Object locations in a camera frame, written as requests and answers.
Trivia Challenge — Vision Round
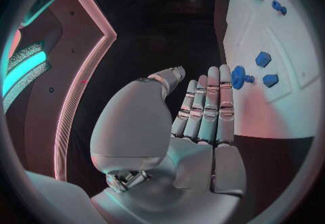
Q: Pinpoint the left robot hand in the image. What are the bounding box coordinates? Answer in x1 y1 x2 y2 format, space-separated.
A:
89 64 249 224

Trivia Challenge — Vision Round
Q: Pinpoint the blue gear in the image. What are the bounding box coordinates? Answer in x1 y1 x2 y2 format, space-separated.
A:
230 65 246 90

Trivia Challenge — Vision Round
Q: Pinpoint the white task board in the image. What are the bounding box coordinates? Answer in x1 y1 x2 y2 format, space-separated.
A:
214 0 322 140

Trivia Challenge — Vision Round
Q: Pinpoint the blue plug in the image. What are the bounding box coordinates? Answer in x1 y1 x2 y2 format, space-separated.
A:
255 51 272 68
262 74 280 88

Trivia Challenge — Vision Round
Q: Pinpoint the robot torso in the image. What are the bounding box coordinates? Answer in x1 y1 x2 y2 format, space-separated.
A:
4 0 118 182

